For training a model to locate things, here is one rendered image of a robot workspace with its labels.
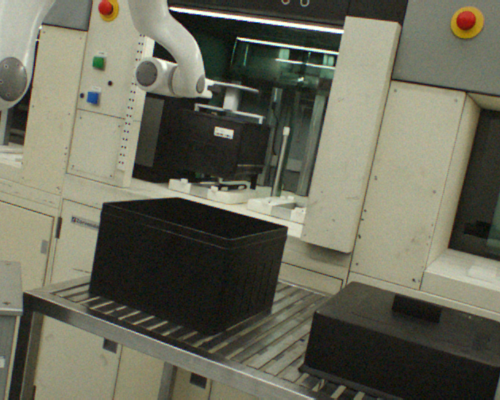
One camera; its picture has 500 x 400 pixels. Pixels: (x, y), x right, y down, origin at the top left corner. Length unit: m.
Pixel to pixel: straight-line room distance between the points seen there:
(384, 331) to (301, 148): 1.59
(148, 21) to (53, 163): 0.63
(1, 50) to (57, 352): 1.15
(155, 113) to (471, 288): 1.09
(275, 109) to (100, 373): 1.19
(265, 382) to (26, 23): 0.71
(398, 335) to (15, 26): 0.79
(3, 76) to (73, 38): 0.87
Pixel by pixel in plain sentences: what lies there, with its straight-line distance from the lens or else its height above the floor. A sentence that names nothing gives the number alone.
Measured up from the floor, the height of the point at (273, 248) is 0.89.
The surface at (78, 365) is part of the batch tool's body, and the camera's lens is 2.01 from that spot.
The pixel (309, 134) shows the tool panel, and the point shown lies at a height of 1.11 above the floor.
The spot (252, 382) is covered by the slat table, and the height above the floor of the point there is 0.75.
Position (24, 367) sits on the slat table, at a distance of 1.25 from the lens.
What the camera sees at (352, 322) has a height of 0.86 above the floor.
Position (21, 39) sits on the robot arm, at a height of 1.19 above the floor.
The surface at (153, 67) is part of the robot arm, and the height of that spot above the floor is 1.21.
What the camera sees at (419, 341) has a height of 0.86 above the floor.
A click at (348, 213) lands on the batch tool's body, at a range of 1.49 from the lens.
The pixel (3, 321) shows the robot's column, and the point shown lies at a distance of 1.14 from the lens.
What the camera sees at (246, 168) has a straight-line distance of 1.93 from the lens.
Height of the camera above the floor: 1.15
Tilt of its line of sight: 8 degrees down
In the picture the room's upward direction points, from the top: 11 degrees clockwise
